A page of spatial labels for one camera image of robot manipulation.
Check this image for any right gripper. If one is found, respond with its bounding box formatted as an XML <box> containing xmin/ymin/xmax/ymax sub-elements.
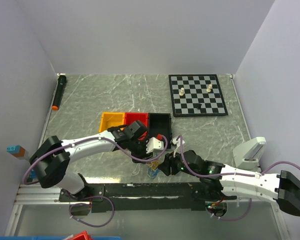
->
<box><xmin>157</xmin><ymin>147</ymin><xmax>200</xmax><ymax>178</ymax></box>

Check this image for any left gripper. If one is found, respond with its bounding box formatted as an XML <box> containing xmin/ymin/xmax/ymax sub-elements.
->
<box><xmin>127</xmin><ymin>137</ymin><xmax>154</xmax><ymax>164</ymax></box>

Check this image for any blue wire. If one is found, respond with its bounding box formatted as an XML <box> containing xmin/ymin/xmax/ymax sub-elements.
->
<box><xmin>146</xmin><ymin>166</ymin><xmax>160</xmax><ymax>179</ymax></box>

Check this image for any black plastic bin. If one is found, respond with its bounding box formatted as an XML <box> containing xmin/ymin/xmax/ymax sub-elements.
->
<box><xmin>148</xmin><ymin>113</ymin><xmax>172</xmax><ymax>144</ymax></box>

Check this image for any red plastic bin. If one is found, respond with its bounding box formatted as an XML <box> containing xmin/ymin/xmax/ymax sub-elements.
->
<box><xmin>124</xmin><ymin>112</ymin><xmax>148</xmax><ymax>127</ymax></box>

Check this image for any yellow plastic bin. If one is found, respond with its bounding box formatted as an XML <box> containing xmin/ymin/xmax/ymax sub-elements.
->
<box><xmin>99</xmin><ymin>112</ymin><xmax>125</xmax><ymax>133</ymax></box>

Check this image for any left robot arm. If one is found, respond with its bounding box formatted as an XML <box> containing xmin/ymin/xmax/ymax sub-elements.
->
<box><xmin>29</xmin><ymin>120</ymin><xmax>153</xmax><ymax>201</ymax></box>

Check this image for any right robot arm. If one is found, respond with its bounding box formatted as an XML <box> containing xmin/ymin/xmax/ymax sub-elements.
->
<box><xmin>158</xmin><ymin>150</ymin><xmax>300</xmax><ymax>217</ymax></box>

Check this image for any white chess piece left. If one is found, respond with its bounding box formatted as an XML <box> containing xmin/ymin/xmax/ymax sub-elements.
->
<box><xmin>179</xmin><ymin>87</ymin><xmax>185</xmax><ymax>97</ymax></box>

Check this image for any white chess piece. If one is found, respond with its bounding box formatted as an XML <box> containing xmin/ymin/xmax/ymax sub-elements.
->
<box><xmin>206</xmin><ymin>83</ymin><xmax>213</xmax><ymax>93</ymax></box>
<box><xmin>179</xmin><ymin>87</ymin><xmax>185</xmax><ymax>97</ymax></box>

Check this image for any chessboard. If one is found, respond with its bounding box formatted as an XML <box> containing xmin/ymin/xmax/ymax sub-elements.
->
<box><xmin>168</xmin><ymin>74</ymin><xmax>228</xmax><ymax>117</ymax></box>

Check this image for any grey white stand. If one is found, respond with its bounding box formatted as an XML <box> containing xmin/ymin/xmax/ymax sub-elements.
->
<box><xmin>232</xmin><ymin>136</ymin><xmax>267</xmax><ymax>170</ymax></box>

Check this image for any white chess piece right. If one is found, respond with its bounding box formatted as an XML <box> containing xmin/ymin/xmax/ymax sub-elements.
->
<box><xmin>206</xmin><ymin>83</ymin><xmax>213</xmax><ymax>93</ymax></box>

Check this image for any red bin at bottom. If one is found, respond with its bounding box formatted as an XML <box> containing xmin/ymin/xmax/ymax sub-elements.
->
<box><xmin>64</xmin><ymin>231</ymin><xmax>93</xmax><ymax>240</ymax></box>

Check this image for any black marker orange cap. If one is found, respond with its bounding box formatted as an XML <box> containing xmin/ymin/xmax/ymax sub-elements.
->
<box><xmin>51</xmin><ymin>75</ymin><xmax>68</xmax><ymax>111</ymax></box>

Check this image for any blue brown toy block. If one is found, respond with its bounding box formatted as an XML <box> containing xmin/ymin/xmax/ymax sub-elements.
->
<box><xmin>6</xmin><ymin>145</ymin><xmax>30</xmax><ymax>161</ymax></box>

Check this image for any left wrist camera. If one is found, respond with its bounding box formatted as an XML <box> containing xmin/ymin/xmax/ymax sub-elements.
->
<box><xmin>145</xmin><ymin>134</ymin><xmax>168</xmax><ymax>154</ymax></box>

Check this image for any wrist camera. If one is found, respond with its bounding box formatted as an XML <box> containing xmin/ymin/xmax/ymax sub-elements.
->
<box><xmin>145</xmin><ymin>134</ymin><xmax>168</xmax><ymax>154</ymax></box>
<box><xmin>170</xmin><ymin>135</ymin><xmax>185</xmax><ymax>148</ymax></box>

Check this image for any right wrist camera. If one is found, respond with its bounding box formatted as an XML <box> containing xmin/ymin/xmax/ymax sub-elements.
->
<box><xmin>170</xmin><ymin>135</ymin><xmax>185</xmax><ymax>148</ymax></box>

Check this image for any aluminium rail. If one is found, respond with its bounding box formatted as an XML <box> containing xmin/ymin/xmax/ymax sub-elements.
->
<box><xmin>14</xmin><ymin>186</ymin><xmax>63</xmax><ymax>206</ymax></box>

